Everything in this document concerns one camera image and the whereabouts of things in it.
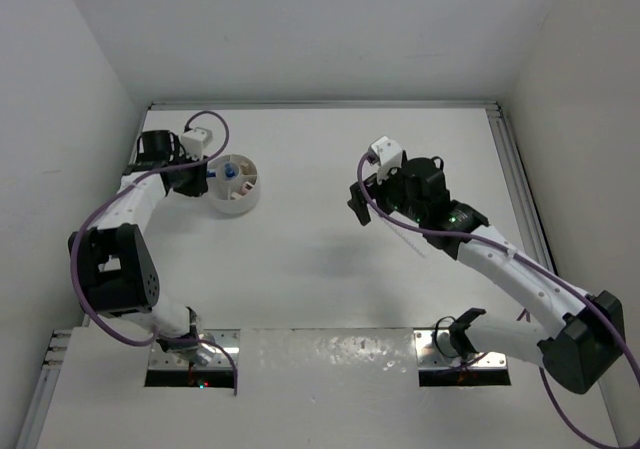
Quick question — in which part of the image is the white round compartment organizer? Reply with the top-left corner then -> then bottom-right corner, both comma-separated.
207,154 -> 261,216

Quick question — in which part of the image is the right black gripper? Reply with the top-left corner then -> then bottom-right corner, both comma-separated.
348,162 -> 425,225

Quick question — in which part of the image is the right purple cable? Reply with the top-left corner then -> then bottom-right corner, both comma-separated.
355,150 -> 640,449

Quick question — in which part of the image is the metal mounting plate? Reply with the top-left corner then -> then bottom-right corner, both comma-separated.
145,329 -> 240,389
413,327 -> 511,388

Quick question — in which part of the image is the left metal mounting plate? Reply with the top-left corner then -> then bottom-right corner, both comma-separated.
145,329 -> 240,389

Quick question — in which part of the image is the aluminium frame rail right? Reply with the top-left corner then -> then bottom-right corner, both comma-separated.
486,103 -> 558,274

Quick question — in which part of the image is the purple cable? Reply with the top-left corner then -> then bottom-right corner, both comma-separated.
355,150 -> 640,449
69,110 -> 239,396

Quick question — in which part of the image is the aluminium frame rail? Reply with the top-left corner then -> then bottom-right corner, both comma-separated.
15,329 -> 72,449
486,103 -> 558,274

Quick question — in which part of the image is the aluminium frame rail left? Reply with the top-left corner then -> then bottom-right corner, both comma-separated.
15,329 -> 72,449

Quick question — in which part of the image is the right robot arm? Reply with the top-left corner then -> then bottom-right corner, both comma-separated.
348,152 -> 631,394

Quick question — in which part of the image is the small blue-capped glue bottle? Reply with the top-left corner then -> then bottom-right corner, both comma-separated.
218,162 -> 240,181

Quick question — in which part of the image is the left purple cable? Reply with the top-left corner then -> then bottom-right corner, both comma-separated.
69,110 -> 239,396

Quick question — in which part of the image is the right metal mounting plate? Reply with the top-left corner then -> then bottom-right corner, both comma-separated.
413,327 -> 511,388

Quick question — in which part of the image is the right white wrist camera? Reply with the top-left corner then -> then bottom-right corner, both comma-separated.
368,136 -> 404,184

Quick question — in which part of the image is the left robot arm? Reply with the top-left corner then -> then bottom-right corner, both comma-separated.
68,129 -> 213,358

